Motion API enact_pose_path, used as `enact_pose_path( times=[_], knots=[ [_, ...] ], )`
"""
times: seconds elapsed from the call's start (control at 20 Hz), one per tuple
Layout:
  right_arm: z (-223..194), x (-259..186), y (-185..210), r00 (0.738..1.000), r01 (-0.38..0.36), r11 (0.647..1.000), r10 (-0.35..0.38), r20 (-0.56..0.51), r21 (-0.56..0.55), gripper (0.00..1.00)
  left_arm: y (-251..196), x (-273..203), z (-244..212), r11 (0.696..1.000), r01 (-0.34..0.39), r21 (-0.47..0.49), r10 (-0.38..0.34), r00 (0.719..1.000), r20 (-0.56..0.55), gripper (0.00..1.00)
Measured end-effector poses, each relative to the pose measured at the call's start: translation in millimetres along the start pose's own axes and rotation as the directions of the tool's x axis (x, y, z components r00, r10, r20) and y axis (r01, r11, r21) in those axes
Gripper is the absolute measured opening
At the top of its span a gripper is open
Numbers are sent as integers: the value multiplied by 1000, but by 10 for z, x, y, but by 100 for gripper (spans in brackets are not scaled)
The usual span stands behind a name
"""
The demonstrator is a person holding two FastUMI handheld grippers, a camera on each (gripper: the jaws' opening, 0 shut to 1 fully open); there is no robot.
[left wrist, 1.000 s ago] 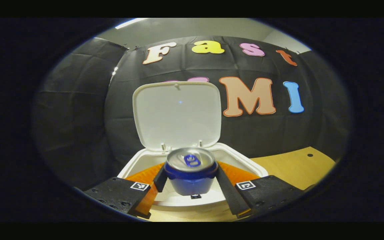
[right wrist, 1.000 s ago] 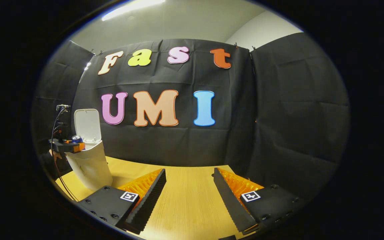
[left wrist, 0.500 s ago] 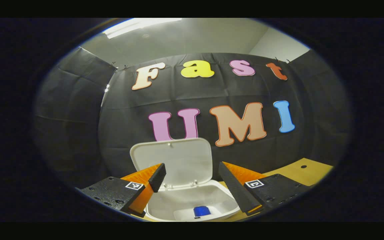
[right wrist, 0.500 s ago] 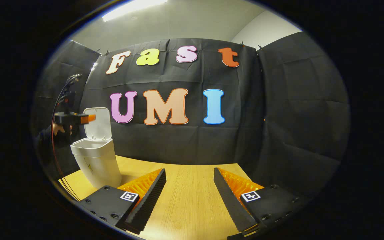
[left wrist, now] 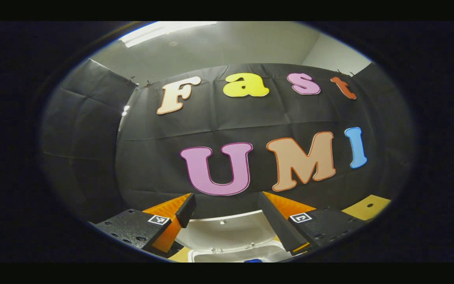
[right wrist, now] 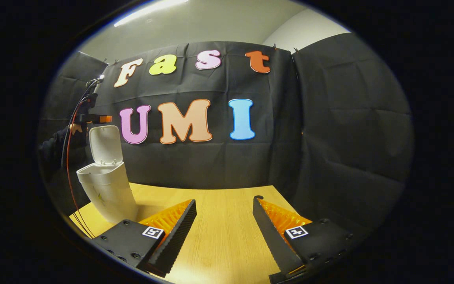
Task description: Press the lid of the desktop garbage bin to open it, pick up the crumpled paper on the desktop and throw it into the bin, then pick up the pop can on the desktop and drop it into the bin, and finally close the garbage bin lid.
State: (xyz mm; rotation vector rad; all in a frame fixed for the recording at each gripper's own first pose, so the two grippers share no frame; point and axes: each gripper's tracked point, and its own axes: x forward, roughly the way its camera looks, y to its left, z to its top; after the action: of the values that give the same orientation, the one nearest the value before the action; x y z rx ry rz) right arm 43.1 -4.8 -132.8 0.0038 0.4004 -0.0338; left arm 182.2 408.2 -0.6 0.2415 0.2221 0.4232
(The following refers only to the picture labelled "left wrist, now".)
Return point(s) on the white desktop garbage bin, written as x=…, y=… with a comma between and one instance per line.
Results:
x=231, y=232

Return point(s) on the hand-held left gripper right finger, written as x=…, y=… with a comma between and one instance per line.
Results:
x=276, y=225

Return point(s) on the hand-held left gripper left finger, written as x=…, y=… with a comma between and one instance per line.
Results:
x=186, y=209

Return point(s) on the black backdrop cloth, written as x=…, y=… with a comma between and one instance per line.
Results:
x=250, y=118

